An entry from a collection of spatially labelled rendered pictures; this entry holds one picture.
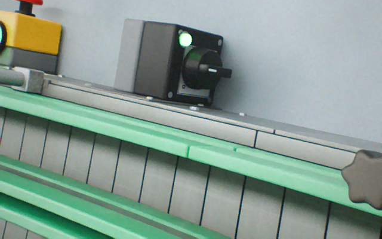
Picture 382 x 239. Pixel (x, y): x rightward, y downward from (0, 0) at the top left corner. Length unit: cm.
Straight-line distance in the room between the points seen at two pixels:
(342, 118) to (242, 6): 17
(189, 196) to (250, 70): 19
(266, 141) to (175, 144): 9
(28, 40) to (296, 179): 56
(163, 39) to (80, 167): 15
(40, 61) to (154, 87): 27
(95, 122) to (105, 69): 33
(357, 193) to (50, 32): 64
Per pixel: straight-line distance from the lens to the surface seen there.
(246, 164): 43
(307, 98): 66
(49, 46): 92
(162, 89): 66
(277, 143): 52
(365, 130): 63
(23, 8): 93
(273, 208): 52
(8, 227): 77
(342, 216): 49
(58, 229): 57
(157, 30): 68
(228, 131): 55
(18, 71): 73
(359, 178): 34
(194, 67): 66
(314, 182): 40
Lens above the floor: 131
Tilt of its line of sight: 49 degrees down
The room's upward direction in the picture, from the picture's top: 84 degrees counter-clockwise
